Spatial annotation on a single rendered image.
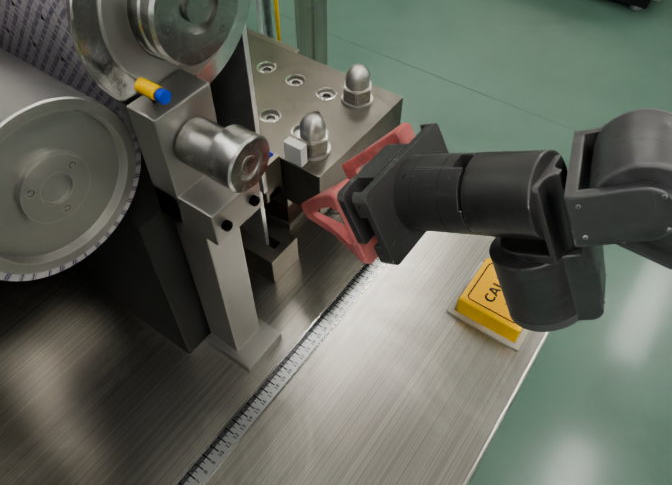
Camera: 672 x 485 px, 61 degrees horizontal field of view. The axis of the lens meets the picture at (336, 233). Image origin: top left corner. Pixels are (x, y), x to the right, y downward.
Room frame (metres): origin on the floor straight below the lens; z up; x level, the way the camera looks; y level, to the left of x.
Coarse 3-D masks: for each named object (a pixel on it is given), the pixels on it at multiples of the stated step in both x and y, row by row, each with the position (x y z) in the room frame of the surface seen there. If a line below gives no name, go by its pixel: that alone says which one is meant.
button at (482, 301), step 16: (480, 272) 0.37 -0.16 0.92; (480, 288) 0.35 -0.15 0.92; (496, 288) 0.35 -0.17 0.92; (464, 304) 0.33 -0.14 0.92; (480, 304) 0.33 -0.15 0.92; (496, 304) 0.33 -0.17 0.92; (480, 320) 0.32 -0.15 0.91; (496, 320) 0.31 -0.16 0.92; (512, 320) 0.31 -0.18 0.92; (512, 336) 0.30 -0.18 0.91
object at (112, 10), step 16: (112, 0) 0.31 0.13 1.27; (112, 16) 0.30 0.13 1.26; (112, 32) 0.30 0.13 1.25; (128, 32) 0.31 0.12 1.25; (112, 48) 0.30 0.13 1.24; (128, 48) 0.31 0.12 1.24; (128, 64) 0.30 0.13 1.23; (144, 64) 0.31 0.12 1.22; (160, 64) 0.32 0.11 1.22; (160, 80) 0.32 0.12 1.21
